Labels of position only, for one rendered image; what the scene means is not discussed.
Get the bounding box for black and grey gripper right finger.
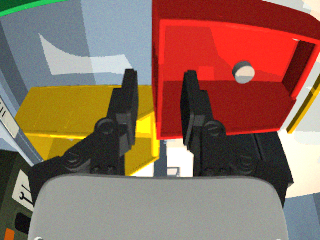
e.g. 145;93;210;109
180;70;289;208

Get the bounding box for yellow vertical bar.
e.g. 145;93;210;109
286;74;320;134

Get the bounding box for dark grey metal shelf rack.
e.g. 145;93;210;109
0;0;152;166

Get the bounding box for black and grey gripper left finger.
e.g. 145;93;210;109
28;68;139;208

